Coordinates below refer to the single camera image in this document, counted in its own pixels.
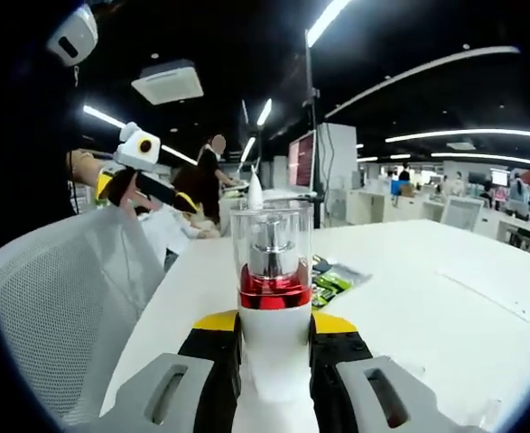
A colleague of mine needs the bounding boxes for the open laptop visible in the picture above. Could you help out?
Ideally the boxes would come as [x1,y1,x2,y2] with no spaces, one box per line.
[264,129,319,200]

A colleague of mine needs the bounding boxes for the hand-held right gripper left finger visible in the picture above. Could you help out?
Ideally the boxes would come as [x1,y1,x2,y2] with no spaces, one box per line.
[83,311,243,433]

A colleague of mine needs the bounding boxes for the person's left hand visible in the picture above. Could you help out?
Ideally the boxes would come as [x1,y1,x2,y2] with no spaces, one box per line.
[70,150,108,186]

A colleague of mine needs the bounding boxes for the ceiling air conditioner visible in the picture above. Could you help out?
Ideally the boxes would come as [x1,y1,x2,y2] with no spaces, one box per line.
[131,60,205,106]

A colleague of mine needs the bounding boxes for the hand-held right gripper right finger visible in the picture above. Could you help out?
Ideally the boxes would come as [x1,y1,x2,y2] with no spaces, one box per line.
[309,313,487,433]

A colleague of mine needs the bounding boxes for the person's dark shirt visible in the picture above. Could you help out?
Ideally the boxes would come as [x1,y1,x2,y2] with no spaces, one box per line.
[0,0,126,253]

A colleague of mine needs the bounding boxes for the large white skincare tube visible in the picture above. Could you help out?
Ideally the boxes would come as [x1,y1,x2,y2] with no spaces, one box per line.
[245,164,265,212]

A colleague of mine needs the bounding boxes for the green black skincare sachet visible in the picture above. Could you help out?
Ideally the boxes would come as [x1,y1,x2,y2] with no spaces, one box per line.
[311,254,374,311]

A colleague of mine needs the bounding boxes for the white chest-worn device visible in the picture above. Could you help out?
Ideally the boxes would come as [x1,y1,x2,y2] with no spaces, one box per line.
[45,3,99,69]

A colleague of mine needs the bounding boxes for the long ceiling light strip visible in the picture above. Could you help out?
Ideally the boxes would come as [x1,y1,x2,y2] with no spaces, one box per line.
[307,0,354,46]

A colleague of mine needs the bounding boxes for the white office desks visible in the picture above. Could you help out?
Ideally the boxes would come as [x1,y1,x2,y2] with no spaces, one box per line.
[349,180,530,253]

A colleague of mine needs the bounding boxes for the red collar skincare pump bottle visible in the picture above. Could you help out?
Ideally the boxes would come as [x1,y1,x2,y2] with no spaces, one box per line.
[228,200,316,433]

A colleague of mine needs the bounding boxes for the black tripod pole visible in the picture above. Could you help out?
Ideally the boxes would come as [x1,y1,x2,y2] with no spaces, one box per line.
[304,26,329,231]

